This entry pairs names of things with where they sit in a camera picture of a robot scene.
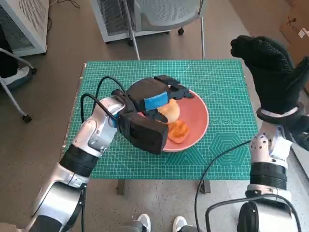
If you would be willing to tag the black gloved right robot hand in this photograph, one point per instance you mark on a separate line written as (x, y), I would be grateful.
(272, 75)

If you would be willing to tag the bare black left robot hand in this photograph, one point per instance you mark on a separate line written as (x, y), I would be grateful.
(144, 91)

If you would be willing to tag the round toy bread bun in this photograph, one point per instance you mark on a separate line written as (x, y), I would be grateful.
(171, 111)

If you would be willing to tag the rectangular striped toy bread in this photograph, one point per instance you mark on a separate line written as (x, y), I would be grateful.
(179, 133)

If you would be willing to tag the pink bowl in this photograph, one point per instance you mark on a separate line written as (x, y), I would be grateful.
(195, 116)

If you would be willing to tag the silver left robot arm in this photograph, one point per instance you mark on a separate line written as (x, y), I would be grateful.
(96, 130)

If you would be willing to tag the green cutting mat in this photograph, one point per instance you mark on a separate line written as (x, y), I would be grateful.
(217, 79)

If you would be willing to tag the white cabinet with casters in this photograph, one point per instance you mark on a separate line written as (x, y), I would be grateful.
(113, 21)

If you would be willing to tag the grey mesh chair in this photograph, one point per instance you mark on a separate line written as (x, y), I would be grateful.
(166, 12)

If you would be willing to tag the dark table leg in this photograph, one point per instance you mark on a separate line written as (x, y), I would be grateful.
(120, 187)
(205, 186)

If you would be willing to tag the white grey foot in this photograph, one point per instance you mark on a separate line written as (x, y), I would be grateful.
(179, 223)
(144, 222)

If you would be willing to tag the white perforated metal cabinet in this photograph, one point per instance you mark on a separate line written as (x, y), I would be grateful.
(26, 21)

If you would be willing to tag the person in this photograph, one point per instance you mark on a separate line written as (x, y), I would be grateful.
(7, 60)

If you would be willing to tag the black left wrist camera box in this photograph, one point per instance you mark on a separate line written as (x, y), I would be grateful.
(144, 135)

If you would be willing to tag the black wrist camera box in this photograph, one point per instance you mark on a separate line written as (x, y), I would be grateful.
(144, 135)
(299, 130)

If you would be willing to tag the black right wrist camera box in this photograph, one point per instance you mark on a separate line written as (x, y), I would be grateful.
(299, 130)

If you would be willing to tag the grey metal chair frame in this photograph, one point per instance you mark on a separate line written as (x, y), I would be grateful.
(12, 101)

